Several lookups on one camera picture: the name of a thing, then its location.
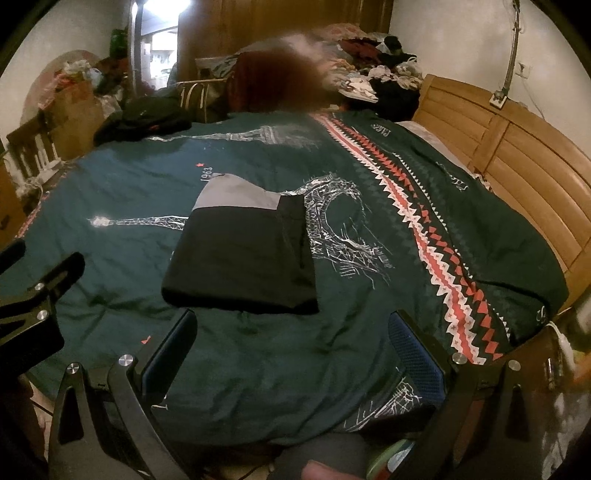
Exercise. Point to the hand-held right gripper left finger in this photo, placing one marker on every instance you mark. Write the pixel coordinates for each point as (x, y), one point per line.
(171, 350)

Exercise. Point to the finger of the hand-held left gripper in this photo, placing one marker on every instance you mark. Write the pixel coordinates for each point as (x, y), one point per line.
(55, 277)
(11, 256)

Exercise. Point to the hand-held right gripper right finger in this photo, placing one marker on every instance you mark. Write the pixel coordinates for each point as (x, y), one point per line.
(415, 355)

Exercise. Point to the black and grey jacket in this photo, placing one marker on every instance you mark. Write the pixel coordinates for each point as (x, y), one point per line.
(240, 258)

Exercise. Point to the pile of mixed clothes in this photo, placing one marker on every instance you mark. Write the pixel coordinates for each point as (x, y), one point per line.
(388, 87)

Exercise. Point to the dark green printed bed cover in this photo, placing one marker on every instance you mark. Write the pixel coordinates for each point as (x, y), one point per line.
(115, 198)

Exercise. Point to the wooden chair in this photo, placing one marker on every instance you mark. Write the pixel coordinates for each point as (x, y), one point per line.
(27, 138)

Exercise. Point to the person's grey trouser leg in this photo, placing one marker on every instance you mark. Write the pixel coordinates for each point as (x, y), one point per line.
(323, 450)

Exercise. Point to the cardboard box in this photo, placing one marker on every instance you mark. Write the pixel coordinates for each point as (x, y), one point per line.
(74, 108)

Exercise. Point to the black crumpled garment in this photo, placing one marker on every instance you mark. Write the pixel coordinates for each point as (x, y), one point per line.
(143, 117)

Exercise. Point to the heap of bags and clutter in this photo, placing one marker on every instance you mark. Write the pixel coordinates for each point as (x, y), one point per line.
(97, 64)

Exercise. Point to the white bed sheet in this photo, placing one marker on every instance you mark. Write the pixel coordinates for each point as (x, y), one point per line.
(429, 138)

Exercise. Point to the wooden headboard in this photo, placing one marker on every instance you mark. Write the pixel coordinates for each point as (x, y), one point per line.
(521, 157)

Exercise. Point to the golden metal rack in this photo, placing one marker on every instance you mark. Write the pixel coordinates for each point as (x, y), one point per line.
(203, 94)

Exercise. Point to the brown wooden wardrobe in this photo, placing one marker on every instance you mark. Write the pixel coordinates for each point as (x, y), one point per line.
(277, 18)

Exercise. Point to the white wall socket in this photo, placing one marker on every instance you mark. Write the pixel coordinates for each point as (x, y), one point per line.
(524, 70)

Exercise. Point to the metal wall pipe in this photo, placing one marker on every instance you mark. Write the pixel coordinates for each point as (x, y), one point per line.
(511, 55)

